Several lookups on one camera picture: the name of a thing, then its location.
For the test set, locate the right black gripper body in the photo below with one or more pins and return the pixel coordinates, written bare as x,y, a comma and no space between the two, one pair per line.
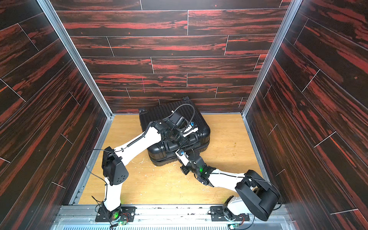
188,160

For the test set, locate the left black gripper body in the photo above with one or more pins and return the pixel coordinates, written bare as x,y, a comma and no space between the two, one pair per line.
177,135

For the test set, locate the black ribbed hard-shell suitcase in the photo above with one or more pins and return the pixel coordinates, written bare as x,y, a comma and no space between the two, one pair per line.
163,153

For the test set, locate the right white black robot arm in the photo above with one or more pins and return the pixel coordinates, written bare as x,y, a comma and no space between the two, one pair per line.
255,195

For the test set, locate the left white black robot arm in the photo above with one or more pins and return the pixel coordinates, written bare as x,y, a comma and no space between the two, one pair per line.
115,161

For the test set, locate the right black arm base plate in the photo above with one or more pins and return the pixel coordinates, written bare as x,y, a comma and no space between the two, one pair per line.
220,213

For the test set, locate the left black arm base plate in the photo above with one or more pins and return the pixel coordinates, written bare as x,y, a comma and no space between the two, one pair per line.
125,213

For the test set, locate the left aluminium corner post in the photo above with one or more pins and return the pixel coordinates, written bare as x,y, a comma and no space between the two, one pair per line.
67,42

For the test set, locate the aluminium corner post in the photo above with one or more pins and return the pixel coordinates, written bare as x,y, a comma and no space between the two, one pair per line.
284,27
67,42

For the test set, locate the silver aluminium front rail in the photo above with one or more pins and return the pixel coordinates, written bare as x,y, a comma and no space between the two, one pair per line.
169,217

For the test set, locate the right aluminium corner post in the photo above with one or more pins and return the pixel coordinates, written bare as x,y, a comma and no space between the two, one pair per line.
284,27

